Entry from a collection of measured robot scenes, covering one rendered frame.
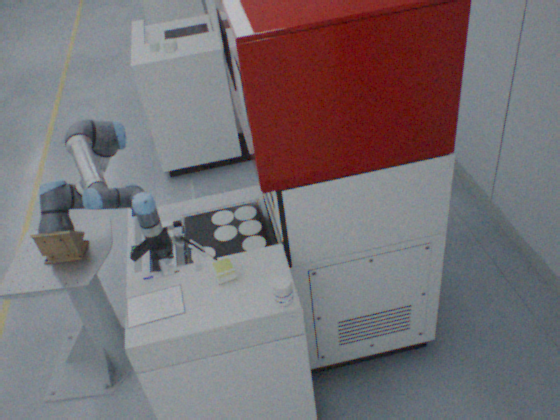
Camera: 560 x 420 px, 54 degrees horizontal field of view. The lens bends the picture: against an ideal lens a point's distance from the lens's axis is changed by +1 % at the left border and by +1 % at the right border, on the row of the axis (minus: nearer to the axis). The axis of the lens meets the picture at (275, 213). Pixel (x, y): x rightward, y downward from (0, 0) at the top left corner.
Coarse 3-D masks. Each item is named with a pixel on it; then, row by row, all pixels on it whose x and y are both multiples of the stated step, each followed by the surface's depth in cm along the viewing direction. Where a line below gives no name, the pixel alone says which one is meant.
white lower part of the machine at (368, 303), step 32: (352, 256) 229; (384, 256) 232; (416, 256) 236; (320, 288) 237; (352, 288) 241; (384, 288) 245; (416, 288) 249; (320, 320) 250; (352, 320) 255; (384, 320) 260; (416, 320) 264; (320, 352) 265; (352, 352) 271; (384, 352) 279
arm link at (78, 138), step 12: (84, 120) 214; (72, 132) 208; (84, 132) 210; (72, 144) 206; (84, 144) 205; (84, 156) 200; (84, 168) 196; (96, 168) 197; (84, 180) 194; (96, 180) 192; (84, 192) 188; (96, 192) 187; (108, 192) 190; (84, 204) 189; (96, 204) 187; (108, 204) 190
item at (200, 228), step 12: (252, 204) 248; (192, 216) 247; (204, 216) 246; (192, 228) 240; (204, 228) 239; (216, 228) 238; (264, 228) 234; (204, 240) 233; (216, 240) 232; (228, 240) 231; (240, 240) 230; (216, 252) 226; (228, 252) 226; (240, 252) 224
